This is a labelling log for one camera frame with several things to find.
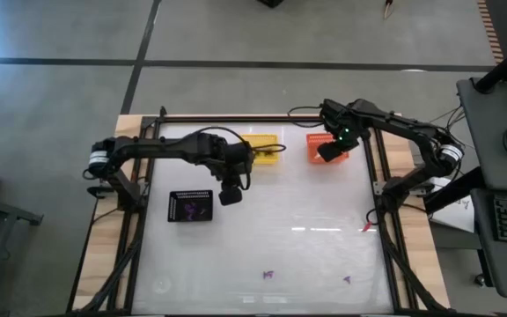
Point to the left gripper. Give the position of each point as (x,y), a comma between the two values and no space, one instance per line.
(231,158)

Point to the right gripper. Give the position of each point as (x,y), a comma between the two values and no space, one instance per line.
(346,121)

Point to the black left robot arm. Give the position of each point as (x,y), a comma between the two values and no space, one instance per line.
(161,147)

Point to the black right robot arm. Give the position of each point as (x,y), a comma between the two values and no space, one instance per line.
(407,127)

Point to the yellow plastic basket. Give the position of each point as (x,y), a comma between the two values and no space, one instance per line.
(271,140)

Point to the orange plastic basket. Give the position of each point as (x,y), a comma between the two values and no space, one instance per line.
(313,149)

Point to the black plastic basket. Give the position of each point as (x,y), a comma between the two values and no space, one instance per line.
(174,196)

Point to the red tag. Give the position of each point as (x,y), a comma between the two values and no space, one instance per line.
(366,228)

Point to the black diagonal beam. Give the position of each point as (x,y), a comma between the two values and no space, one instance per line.
(449,191)

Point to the black floor object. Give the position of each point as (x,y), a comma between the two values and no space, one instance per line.
(270,3)

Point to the white paper sheet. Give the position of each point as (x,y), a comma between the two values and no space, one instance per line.
(453,211)

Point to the black desk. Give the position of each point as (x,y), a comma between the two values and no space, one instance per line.
(487,132)

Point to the black metal pole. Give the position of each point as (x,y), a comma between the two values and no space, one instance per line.
(504,66)

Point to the grey desk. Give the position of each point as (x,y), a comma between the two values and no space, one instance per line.
(487,264)

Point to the black caster wheel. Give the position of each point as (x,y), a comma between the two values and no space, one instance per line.
(480,280)

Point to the grey metal stand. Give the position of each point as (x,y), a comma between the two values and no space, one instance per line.
(7,210)

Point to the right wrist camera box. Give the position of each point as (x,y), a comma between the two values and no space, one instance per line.
(329,152)

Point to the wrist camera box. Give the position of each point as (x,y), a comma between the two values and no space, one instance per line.
(230,196)
(329,152)

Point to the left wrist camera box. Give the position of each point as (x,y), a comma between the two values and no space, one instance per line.
(230,196)

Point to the black metal table frame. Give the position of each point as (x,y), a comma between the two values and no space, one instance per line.
(258,119)

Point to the black table edge bracket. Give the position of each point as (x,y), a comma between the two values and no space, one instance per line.
(163,112)

